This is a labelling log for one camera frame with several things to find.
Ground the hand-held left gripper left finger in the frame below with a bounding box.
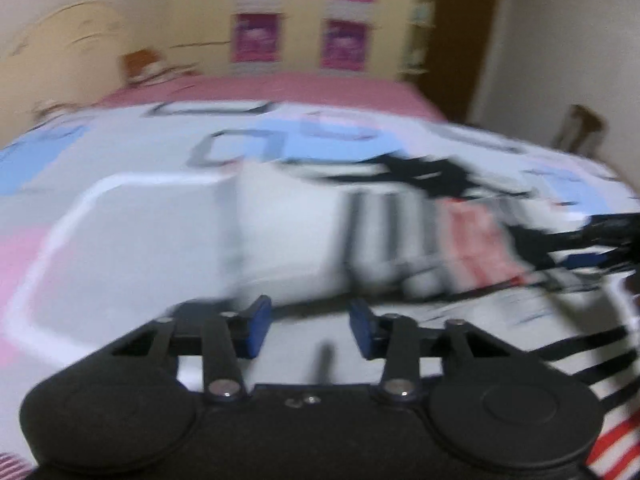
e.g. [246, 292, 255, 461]
[110, 295, 273, 403]

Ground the brown wooden chair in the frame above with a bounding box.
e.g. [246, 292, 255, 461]
[554, 104, 607, 157]

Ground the cream curved headboard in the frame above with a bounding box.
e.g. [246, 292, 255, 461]
[0, 2, 131, 148]

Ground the cream wardrobe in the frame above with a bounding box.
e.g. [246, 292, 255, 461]
[165, 0, 443, 83]

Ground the orange patterned pillow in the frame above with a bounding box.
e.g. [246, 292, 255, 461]
[122, 49, 168, 83]

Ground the pink bed sheet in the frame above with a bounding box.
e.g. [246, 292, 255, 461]
[100, 72, 446, 123]

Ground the black red striped white garment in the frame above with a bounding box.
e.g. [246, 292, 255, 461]
[220, 152, 640, 480]

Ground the brown wooden door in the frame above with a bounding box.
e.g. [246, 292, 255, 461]
[420, 0, 503, 122]

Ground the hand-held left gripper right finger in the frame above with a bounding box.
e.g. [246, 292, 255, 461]
[348, 297, 506, 403]

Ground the printed blanket with squares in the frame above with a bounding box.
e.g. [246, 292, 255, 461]
[0, 100, 640, 480]

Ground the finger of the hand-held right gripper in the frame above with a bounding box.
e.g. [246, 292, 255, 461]
[567, 212, 640, 270]

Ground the white patterned pillow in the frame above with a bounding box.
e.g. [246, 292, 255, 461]
[32, 99, 78, 122]

